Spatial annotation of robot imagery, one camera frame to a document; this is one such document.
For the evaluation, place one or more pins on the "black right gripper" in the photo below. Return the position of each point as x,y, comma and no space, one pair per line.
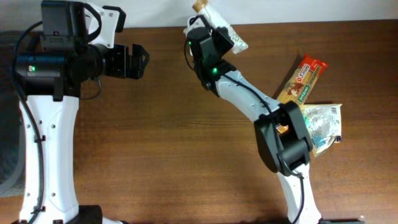
221,34

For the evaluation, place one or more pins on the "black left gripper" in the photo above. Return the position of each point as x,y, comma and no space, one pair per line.
121,68

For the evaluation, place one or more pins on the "orange spaghetti packet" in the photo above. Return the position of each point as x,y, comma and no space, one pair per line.
303,80

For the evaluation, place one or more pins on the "cream snack bag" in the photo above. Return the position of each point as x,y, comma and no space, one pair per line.
326,128

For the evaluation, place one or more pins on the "green tissue packet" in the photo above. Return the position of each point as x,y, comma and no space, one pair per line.
307,120

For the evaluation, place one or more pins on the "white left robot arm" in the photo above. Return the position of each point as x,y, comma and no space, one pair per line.
76,45

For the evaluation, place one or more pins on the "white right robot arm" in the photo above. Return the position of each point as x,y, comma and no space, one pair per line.
282,138

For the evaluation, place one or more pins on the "white barcode scanner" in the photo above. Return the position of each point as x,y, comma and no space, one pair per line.
192,23

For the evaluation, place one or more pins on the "dark grey plastic basket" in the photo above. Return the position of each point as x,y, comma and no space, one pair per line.
12,135

